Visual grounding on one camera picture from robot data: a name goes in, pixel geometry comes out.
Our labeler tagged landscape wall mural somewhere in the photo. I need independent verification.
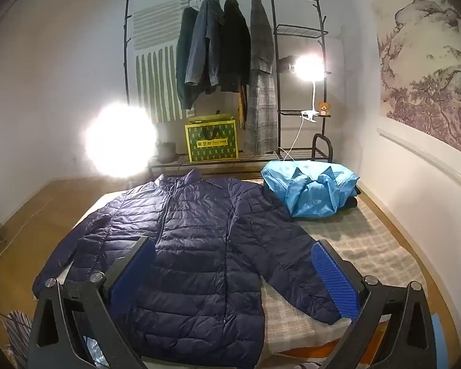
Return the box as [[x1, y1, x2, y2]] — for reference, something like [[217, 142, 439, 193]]
[[371, 0, 461, 162]]

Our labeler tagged light blue garment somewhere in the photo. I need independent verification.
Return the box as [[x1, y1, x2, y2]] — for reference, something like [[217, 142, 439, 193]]
[[261, 159, 360, 220]]

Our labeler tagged dark teal jacket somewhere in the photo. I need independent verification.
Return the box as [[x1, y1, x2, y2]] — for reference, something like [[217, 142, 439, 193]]
[[175, 6, 200, 110]]

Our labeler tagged white clip lamp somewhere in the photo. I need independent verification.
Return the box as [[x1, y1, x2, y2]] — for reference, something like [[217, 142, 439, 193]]
[[294, 54, 326, 122]]

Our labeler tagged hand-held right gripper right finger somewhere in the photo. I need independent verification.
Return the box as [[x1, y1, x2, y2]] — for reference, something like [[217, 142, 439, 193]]
[[311, 239, 436, 369]]

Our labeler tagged white lamp cable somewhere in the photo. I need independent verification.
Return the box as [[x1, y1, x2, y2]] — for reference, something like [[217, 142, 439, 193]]
[[280, 118, 305, 162]]

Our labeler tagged green striped wall hanging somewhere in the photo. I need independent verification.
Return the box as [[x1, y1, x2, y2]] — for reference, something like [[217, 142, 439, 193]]
[[131, 0, 187, 124]]

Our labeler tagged white floor cable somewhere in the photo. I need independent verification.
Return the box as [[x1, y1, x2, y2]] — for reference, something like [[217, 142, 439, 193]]
[[0, 200, 50, 310]]

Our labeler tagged bright studio lamp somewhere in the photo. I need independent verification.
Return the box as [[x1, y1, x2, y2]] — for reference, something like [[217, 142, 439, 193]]
[[82, 102, 158, 179]]

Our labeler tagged orange patterned blanket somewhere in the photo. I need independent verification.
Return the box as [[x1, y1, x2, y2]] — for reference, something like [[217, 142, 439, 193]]
[[254, 338, 369, 369]]

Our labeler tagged black jacket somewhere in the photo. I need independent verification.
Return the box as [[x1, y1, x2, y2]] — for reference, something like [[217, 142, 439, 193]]
[[205, 0, 251, 93]]

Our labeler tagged black metal clothes rack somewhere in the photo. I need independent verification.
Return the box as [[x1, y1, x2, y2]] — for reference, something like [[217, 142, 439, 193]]
[[123, 0, 335, 175]]

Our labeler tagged grey plaid coat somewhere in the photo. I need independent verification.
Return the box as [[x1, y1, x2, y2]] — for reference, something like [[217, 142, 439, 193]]
[[243, 0, 279, 154]]

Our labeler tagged blue denim jacket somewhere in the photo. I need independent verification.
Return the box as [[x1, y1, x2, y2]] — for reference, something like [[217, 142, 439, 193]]
[[185, 0, 221, 87]]

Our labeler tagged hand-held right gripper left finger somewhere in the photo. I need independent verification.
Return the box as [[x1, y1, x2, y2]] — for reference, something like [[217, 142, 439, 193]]
[[29, 236, 157, 369]]

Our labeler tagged yellow scarf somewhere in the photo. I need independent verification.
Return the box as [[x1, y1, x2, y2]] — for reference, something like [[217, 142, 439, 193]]
[[237, 85, 248, 131]]

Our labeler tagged navy puffer jacket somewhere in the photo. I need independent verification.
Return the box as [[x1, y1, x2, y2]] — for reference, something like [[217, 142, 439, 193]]
[[33, 169, 342, 367]]

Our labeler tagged striped cloth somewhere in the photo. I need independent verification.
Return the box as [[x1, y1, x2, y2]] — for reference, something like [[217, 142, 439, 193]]
[[6, 309, 35, 369]]

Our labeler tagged green and yellow crate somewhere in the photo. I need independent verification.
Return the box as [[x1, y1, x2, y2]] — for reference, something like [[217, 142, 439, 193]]
[[184, 114, 239, 163]]

